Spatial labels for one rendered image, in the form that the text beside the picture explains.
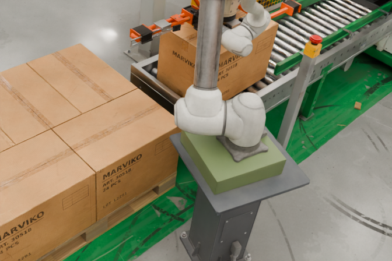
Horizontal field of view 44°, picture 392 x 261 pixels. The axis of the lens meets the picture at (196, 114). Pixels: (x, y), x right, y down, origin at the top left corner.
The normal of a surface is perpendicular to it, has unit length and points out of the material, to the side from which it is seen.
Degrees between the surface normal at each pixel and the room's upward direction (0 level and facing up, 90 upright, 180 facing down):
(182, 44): 90
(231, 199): 0
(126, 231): 0
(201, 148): 2
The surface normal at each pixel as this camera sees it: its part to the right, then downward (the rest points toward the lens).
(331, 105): 0.12, -0.75
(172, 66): -0.68, 0.41
